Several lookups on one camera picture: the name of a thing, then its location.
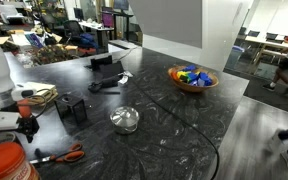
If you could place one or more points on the small steel lidded pot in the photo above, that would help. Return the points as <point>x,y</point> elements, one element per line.
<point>125,120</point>

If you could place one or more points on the wooden bowl with blocks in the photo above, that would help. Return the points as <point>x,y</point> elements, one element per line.
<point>192,79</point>

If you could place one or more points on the black countertop outlet box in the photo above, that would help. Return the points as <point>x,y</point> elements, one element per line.
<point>112,73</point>

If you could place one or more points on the black rectangular box stand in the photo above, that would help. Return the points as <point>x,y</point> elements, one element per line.
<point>70,108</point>

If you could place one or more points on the yellow sticky note pad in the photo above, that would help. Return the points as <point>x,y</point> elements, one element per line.
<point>44,93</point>

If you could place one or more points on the orange lidded plastic jar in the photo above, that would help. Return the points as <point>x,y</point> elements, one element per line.
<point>14,165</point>

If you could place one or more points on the orange handled scissors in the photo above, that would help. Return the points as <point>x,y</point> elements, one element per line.
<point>73,154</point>

